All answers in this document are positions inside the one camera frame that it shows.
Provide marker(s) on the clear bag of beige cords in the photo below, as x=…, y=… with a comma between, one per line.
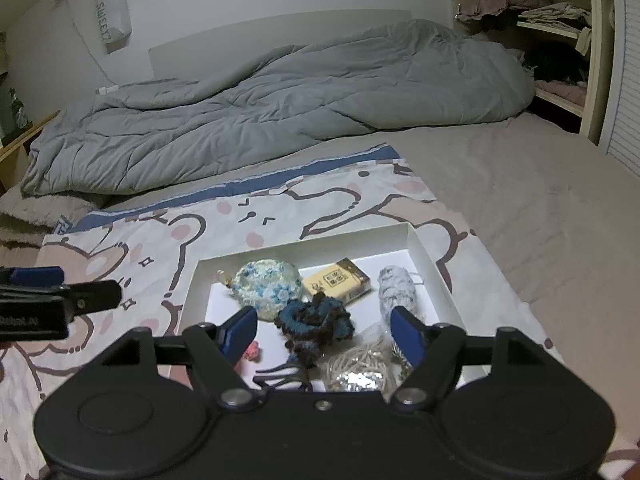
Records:
x=371, y=361

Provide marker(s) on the pink small hair clip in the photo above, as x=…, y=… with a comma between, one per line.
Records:
x=253, y=353

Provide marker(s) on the green glass bottle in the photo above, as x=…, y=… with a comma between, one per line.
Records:
x=21, y=120

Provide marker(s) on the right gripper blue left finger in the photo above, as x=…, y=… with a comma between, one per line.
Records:
x=235, y=335

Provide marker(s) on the cream wardrobe shelf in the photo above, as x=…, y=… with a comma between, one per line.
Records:
x=566, y=46

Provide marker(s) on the beige fluffy folded blanket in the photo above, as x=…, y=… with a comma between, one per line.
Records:
x=26, y=220

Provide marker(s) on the grey quilted comforter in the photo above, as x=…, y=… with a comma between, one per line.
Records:
x=163, y=132

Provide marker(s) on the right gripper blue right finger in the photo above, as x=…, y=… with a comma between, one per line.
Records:
x=411, y=336

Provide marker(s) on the wooden headboard shelf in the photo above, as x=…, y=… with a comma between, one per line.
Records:
x=14, y=159

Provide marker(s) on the blue floral fabric pouch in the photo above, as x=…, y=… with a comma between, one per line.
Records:
x=267, y=285

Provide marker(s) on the beige bed sheet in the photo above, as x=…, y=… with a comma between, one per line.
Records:
x=525, y=185

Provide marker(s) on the yellow small card box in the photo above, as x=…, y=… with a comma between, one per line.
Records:
x=343, y=281

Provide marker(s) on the white louvered door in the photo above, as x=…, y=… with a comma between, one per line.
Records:
x=620, y=131

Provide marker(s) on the white hanging bag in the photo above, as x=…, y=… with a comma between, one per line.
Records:
x=114, y=22

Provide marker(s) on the bear print cloth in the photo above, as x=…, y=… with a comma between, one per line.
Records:
x=150, y=244

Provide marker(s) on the dark blue crochet scrunchie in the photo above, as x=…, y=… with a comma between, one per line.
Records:
x=312, y=326

